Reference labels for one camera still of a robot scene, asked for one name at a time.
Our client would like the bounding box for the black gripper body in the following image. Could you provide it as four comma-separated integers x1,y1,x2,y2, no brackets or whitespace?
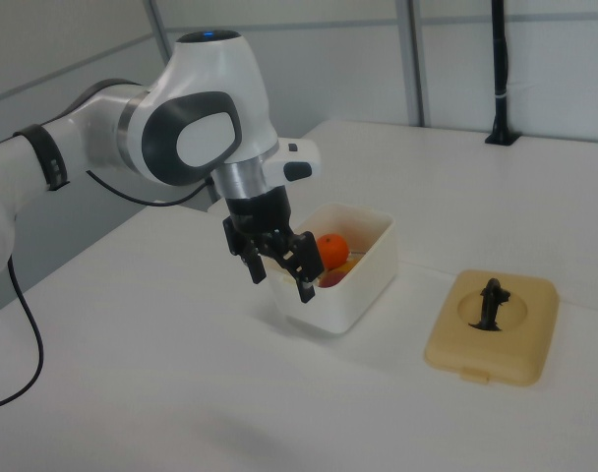
222,185,296,259

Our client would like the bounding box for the orange toy fruit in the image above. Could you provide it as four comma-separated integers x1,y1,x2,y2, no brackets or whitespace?
316,232,351,271

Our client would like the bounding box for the white plastic container box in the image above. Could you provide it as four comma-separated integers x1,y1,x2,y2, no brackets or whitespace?
269,203,398,337

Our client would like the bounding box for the tan plastic container lid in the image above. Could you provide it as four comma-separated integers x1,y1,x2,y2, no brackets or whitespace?
423,268,561,387

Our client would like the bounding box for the yellow toy item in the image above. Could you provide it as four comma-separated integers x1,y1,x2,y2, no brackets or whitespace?
333,249,368,275

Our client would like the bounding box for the black pole with base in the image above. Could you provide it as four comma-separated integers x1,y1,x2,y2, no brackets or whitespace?
484,0,521,147

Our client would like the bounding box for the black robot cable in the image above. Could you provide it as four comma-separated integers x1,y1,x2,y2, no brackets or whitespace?
0,169,216,412

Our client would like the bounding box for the black fish-shaped lid handle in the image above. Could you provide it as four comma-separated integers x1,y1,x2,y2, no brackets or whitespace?
467,277,512,333

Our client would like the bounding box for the thin grey partition post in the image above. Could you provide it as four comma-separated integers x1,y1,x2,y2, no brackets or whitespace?
144,0,176,64

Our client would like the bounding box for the wide grey partition post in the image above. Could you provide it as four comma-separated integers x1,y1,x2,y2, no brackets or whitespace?
405,0,427,127

